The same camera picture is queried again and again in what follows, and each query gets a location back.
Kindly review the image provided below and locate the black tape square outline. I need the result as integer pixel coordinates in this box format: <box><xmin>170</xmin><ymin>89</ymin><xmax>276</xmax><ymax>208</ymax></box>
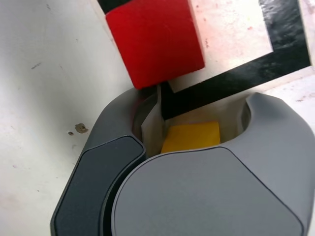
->
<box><xmin>97</xmin><ymin>0</ymin><xmax>310</xmax><ymax>121</ymax></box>

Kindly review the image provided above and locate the red cube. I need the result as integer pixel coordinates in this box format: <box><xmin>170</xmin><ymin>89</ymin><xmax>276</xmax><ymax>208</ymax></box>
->
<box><xmin>105</xmin><ymin>0</ymin><xmax>205</xmax><ymax>89</ymax></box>

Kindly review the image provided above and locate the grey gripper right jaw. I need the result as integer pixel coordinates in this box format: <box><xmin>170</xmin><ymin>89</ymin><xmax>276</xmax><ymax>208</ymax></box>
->
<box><xmin>103</xmin><ymin>92</ymin><xmax>315</xmax><ymax>236</ymax></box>

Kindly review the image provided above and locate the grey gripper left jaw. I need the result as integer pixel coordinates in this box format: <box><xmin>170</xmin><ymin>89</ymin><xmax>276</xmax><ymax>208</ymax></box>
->
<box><xmin>50</xmin><ymin>84</ymin><xmax>171</xmax><ymax>236</ymax></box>

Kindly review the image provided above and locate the yellow cube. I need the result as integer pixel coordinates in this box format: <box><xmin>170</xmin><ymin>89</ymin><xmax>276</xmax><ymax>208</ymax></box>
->
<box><xmin>161</xmin><ymin>120</ymin><xmax>220</xmax><ymax>154</ymax></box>

